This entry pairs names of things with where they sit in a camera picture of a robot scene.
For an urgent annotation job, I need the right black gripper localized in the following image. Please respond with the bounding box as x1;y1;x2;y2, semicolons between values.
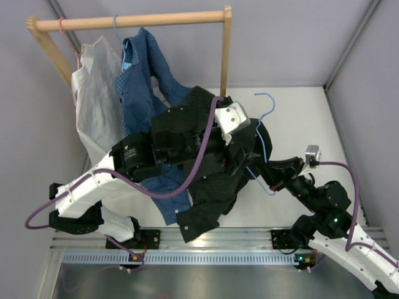
251;156;320;212

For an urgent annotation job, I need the light blue hanger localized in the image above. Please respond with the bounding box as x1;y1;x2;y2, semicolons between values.
246;92;276;196

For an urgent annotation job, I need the black pinstriped shirt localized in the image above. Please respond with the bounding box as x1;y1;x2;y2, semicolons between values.
151;86;272;243

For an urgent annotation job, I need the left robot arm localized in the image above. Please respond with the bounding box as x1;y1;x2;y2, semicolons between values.
94;128;272;242

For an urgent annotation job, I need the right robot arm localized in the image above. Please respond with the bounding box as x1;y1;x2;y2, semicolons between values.
248;157;398;298

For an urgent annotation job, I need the blue checked shirt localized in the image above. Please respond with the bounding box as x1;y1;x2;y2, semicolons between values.
115;27;192;225

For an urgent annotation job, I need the blue hanger holding shirt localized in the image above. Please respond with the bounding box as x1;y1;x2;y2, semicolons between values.
113;14;131;72

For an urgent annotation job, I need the white shirt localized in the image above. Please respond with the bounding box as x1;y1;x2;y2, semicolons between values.
70;35;144;216

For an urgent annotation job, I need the wooden clothes rack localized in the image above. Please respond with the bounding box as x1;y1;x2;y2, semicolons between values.
26;6;233;96

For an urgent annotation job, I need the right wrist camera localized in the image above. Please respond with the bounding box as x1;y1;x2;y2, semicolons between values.
305;145;321;169

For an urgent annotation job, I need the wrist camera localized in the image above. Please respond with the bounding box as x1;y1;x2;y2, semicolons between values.
214;102;251;146
305;145;321;169

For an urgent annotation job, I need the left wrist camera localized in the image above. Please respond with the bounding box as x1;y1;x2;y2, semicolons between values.
214;102;251;146

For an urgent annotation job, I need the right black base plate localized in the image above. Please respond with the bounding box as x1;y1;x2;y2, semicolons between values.
271;228;310;251

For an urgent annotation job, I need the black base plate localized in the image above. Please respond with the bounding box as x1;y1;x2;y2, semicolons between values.
271;228;310;251
118;229;161;250

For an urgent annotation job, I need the aluminium mounting rail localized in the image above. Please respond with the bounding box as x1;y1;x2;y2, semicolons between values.
49;226;390;252

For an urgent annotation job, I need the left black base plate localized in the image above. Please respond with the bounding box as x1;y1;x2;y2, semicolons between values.
118;229;161;250

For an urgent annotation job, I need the white slotted cable duct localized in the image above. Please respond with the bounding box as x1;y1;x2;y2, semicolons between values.
62;252;315;266

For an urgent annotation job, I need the pink wire hanger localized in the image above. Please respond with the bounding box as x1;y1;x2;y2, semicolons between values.
58;17;82;70

